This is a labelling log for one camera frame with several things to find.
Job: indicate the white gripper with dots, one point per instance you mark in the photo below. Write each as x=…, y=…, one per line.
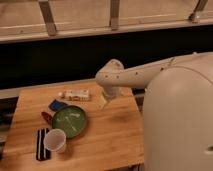
x=109, y=93

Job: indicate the white ceramic cup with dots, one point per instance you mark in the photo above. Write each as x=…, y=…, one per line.
x=55, y=141

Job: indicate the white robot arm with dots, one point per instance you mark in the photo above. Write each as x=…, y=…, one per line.
x=177, y=108

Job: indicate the white rectangular packet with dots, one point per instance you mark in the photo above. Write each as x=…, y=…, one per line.
x=75, y=95

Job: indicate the green round plate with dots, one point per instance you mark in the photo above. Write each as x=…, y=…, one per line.
x=71, y=119

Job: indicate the blue small object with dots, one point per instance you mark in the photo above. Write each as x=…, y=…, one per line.
x=55, y=105

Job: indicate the red small object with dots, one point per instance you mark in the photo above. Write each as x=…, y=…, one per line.
x=47, y=117

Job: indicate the wooden window frame railing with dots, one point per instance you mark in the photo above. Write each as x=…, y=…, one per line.
x=26, y=20

